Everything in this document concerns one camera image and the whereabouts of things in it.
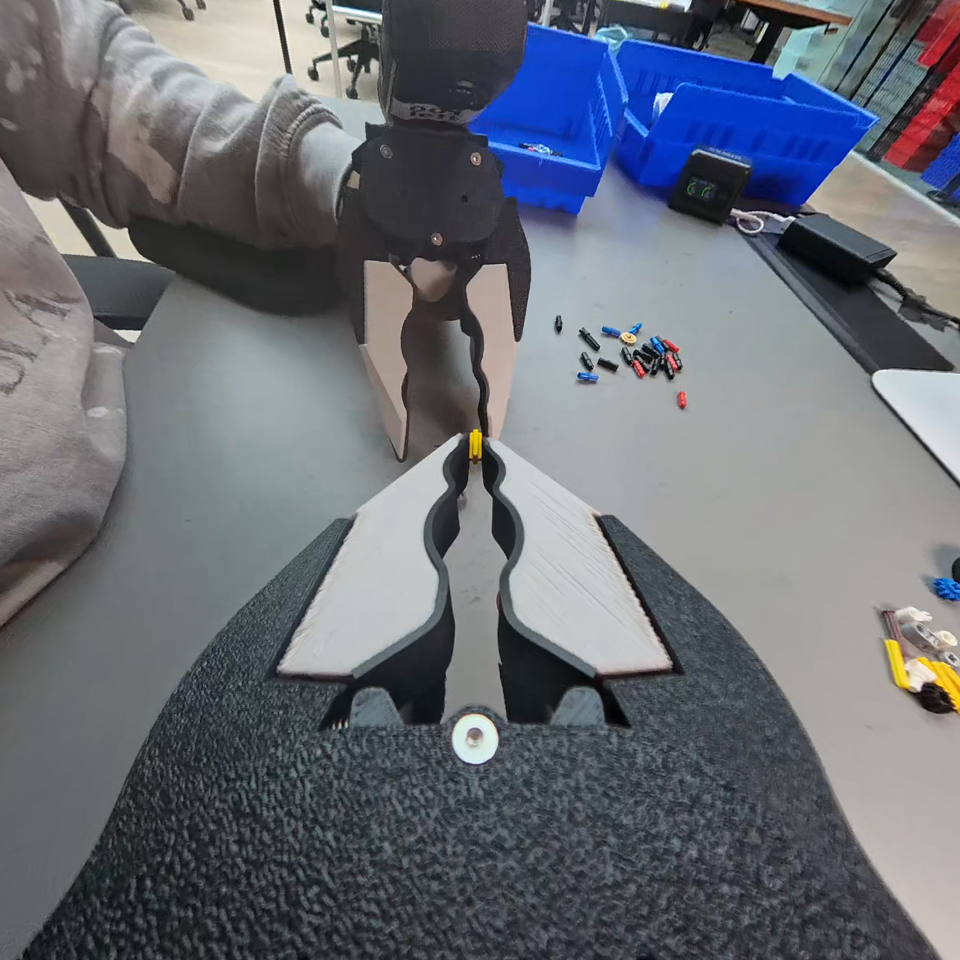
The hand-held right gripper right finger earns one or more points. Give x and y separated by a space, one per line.
585 600

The grey desk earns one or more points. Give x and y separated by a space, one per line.
750 525

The long blue plastic bin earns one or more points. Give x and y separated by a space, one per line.
750 142

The brown toy axle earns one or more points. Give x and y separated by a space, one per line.
891 628

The black charger with green display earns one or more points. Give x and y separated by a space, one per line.
709 187

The black power adapter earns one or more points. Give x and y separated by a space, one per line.
836 247

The small black gear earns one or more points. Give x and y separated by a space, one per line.
935 699

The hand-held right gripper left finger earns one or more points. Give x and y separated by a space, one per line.
360 600

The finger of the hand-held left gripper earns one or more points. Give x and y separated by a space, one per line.
496 337
382 337

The pile of small connector pins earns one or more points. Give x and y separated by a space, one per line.
652 358

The teal plastic bag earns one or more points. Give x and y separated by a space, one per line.
616 34

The black office chair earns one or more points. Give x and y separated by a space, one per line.
120 292
345 41

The small blue gear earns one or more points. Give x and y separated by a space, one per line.
946 589

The white toy connector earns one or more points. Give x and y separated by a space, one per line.
913 615

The stacks of coloured storage bins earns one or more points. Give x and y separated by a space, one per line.
922 90

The white plastic bag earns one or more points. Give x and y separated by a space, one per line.
661 105

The grey toy connector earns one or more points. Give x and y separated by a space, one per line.
930 639

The yellow axle pin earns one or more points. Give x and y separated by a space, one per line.
475 444

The person's left forearm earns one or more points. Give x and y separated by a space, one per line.
247 150

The wooden top table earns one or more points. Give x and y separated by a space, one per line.
795 11

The white book stand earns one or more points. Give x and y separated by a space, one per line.
926 412

